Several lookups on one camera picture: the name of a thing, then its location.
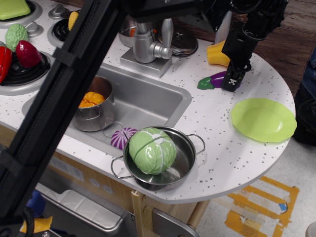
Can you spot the green toy lid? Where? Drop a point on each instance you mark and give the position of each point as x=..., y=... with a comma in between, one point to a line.
x=13, y=8

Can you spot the steel pan with handles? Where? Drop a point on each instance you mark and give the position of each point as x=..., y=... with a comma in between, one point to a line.
x=176, y=174

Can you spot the green toy cabbage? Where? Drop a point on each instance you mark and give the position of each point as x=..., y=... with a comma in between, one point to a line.
x=152, y=150

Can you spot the black stove burner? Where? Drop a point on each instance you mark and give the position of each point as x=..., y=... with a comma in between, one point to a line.
x=57, y=33
x=20, y=80

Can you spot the orange toy pumpkin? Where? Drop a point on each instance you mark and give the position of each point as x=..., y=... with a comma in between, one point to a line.
x=91, y=99

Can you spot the grey toy sink basin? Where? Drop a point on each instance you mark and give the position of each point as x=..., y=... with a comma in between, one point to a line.
x=140, y=102

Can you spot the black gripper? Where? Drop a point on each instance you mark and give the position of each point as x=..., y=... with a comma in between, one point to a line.
x=263, y=16

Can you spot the green plastic plate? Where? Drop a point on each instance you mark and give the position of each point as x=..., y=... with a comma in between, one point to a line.
x=263, y=120

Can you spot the small steel pot at back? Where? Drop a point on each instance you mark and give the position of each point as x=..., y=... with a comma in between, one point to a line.
x=126, y=32

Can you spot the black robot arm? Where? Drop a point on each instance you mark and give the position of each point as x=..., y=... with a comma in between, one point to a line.
x=76, y=63

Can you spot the black front stove burner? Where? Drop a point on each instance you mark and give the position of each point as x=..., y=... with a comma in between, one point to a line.
x=20, y=80

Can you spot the black rear stove burner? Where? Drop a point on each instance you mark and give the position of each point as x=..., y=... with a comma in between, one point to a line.
x=57, y=33

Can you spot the blue clamp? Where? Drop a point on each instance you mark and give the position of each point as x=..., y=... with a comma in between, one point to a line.
x=36, y=204

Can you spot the purple toy eggplant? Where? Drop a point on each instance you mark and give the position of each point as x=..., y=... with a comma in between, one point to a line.
x=211, y=82

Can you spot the steel pot lid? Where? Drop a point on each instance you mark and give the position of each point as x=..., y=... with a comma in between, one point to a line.
x=183, y=42

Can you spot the yellow tape on floor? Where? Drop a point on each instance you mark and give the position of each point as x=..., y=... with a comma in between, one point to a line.
x=261, y=210

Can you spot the yellow toy bell pepper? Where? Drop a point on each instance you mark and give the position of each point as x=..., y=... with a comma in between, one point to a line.
x=215, y=56

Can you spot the tall steel pot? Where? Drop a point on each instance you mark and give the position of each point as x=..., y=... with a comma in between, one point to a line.
x=100, y=116

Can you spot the dark red toy strawberry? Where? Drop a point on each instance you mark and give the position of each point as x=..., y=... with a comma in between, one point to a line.
x=28, y=56

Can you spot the green bumpy toy vegetable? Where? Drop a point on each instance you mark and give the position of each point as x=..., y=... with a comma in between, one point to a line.
x=14, y=34

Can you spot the red toy pepper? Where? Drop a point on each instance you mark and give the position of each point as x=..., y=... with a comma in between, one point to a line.
x=5, y=61

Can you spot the grey oven door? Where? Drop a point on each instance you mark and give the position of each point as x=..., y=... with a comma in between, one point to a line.
x=84, y=214

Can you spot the silver toy faucet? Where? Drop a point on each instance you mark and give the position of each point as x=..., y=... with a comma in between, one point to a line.
x=148, y=55

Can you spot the yellow toy corn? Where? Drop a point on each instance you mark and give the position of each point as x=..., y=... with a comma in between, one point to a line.
x=72, y=19

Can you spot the grey stove knob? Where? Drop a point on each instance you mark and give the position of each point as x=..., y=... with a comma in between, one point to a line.
x=58, y=12

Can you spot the purple striped toy onion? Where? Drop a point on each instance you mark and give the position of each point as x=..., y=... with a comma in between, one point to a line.
x=121, y=136

